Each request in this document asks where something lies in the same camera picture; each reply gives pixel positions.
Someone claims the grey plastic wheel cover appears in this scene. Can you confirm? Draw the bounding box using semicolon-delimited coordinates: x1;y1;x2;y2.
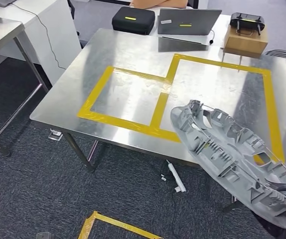
170;100;286;231

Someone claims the steel workbench table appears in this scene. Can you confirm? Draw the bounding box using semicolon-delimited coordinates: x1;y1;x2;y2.
30;28;286;214

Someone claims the yellow tape large square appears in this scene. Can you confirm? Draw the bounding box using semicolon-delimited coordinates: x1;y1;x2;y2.
149;53;286;164

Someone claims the white power strip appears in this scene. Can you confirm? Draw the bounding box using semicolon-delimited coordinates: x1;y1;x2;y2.
166;160;187;194

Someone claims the brown cardboard box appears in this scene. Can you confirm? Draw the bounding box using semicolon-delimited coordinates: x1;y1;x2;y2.
223;24;269;59

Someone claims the black remote controller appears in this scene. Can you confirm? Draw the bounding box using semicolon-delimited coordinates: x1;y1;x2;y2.
229;12;265;36

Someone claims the grey laptop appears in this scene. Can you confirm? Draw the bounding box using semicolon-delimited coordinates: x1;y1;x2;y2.
157;8;222;45

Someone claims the yellow tape small square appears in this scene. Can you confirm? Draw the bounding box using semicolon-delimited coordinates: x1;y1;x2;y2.
76;65;181;143

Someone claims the person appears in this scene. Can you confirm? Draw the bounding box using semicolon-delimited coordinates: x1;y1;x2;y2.
129;0;188;9

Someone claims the black zip case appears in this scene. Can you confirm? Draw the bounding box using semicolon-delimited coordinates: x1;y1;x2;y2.
112;6;156;36

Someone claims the small steel floor bracket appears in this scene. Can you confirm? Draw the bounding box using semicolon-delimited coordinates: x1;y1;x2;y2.
48;129;64;142

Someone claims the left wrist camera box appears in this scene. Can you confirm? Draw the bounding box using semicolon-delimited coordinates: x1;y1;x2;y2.
36;232;55;239

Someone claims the thin black cable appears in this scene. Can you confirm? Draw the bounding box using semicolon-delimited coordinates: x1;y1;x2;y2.
9;2;67;71

